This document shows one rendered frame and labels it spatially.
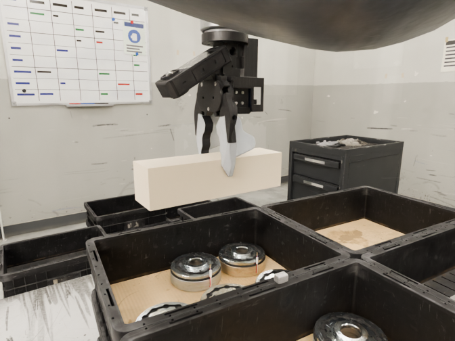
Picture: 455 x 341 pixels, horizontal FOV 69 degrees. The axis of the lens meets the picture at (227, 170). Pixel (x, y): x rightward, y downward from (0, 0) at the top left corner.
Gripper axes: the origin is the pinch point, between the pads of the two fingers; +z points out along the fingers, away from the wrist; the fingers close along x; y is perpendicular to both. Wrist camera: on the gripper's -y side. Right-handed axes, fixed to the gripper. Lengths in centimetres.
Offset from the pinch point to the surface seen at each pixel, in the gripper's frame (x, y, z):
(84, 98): 282, 36, -9
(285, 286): -13.6, 3.9, 15.9
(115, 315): -6.5, -18.4, 16.0
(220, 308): -12.7, -6.7, 16.0
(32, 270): 83, -25, 50
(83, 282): 45, -14, 39
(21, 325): 34, -29, 39
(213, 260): 10.1, 6.1, 23.0
